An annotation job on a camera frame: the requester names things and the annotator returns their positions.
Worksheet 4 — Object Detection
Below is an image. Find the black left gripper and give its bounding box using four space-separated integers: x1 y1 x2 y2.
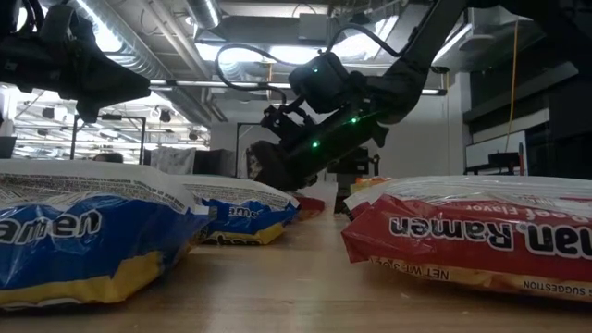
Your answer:
36 6 152 124

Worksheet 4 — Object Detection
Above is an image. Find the red Maruchan ramen packet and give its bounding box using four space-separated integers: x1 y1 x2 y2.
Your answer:
290 193 327 222
340 174 592 304

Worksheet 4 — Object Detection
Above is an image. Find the blue Maruchan ramen packet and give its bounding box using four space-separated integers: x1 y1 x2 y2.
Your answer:
178 174 301 246
0 159 212 311

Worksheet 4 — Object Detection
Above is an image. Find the red patterned cloth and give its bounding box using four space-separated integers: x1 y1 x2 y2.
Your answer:
247 147 261 179

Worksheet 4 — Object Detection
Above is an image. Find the black computer monitor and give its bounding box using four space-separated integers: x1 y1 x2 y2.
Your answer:
339 146 371 176

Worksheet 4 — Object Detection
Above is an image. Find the black box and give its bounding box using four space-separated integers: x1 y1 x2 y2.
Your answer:
192 148 237 178

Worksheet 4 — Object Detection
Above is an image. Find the long ceiling light bar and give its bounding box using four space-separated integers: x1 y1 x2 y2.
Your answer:
147 78 449 97

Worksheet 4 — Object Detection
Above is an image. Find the white cloth cover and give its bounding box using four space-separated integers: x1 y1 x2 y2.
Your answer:
148 146 198 179

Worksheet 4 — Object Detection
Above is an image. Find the white board panel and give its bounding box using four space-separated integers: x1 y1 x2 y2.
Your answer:
464 129 529 178

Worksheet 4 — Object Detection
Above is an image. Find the black desk device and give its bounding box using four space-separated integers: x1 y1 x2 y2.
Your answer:
462 151 523 179

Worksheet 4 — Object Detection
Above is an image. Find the black cabinet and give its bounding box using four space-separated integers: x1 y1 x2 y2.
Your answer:
525 118 592 179

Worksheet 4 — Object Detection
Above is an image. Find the corrugated silver ventilation duct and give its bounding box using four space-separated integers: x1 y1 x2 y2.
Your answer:
76 0 212 82

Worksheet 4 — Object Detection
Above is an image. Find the black metal rig frame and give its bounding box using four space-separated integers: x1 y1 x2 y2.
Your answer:
69 113 148 163
234 121 278 179

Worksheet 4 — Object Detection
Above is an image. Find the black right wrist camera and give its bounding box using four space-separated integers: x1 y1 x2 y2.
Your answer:
260 102 310 140

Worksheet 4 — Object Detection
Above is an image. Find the round silver ventilation duct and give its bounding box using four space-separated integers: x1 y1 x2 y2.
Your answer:
186 0 224 30

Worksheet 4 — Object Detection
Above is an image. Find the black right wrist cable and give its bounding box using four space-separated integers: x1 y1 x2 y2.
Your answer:
214 43 297 105

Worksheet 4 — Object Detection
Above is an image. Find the thin yellow cord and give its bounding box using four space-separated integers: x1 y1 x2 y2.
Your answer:
506 20 520 140

